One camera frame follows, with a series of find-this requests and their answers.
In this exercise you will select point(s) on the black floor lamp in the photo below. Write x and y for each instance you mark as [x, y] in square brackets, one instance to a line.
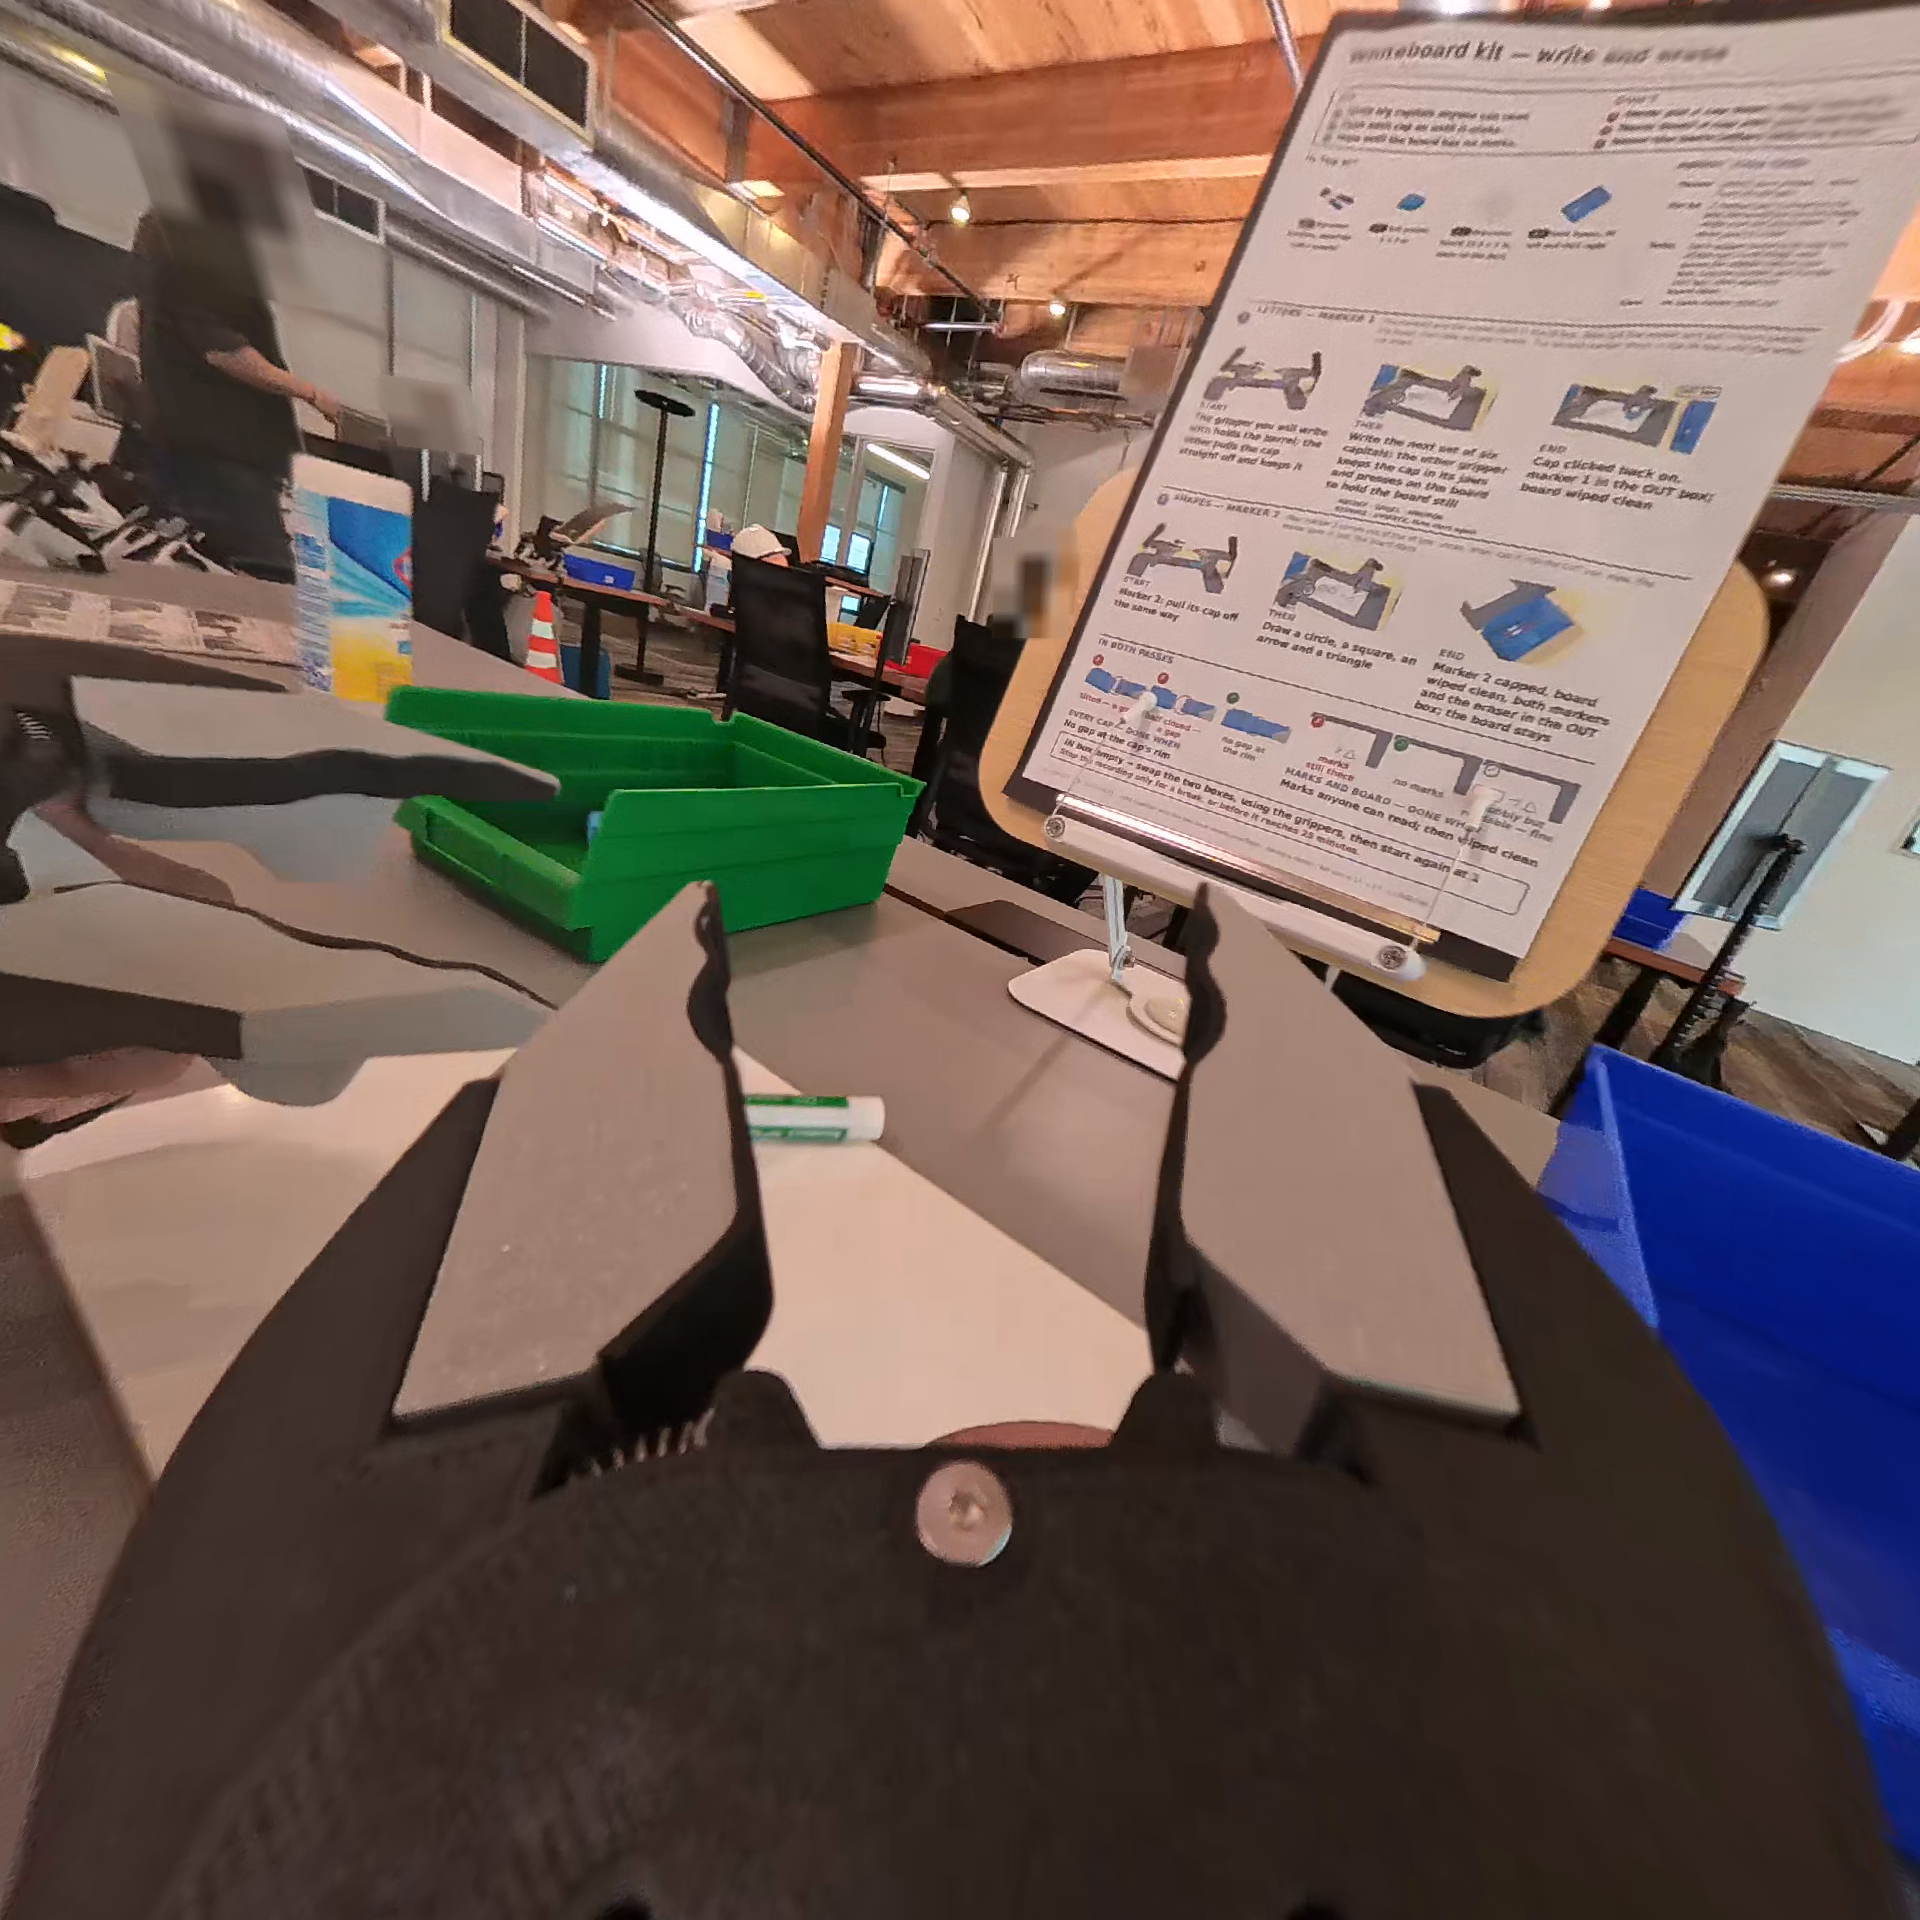
[663, 480]

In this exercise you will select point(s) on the blue plastic bin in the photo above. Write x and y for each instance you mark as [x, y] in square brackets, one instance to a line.
[1770, 1320]

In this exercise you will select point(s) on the printed paper sheet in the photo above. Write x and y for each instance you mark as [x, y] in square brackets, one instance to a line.
[135, 619]

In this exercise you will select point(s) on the green dry erase marker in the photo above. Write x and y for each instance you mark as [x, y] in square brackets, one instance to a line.
[824, 1122]

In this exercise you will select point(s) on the black office chair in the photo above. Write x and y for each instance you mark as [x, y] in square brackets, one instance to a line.
[975, 750]
[780, 645]

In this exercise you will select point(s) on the white whiteboard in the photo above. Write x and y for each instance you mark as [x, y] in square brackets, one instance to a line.
[930, 1320]

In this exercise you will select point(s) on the wipes canister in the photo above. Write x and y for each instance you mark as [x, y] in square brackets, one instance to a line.
[352, 570]

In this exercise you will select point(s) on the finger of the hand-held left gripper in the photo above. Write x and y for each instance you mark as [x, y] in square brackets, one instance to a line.
[271, 729]
[181, 953]

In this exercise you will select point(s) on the silver air duct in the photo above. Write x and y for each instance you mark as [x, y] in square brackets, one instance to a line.
[451, 164]

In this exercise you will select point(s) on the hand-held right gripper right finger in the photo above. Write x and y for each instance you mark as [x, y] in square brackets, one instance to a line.
[1321, 1200]

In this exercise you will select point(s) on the printed instruction sheet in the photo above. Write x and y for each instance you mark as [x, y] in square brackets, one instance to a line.
[1500, 450]

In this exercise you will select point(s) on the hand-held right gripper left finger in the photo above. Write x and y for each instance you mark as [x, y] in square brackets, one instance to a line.
[600, 1170]

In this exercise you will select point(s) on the orange traffic cone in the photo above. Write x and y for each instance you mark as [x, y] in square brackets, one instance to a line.
[544, 645]

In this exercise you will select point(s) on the green plastic bin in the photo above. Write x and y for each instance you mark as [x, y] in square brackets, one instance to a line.
[721, 855]

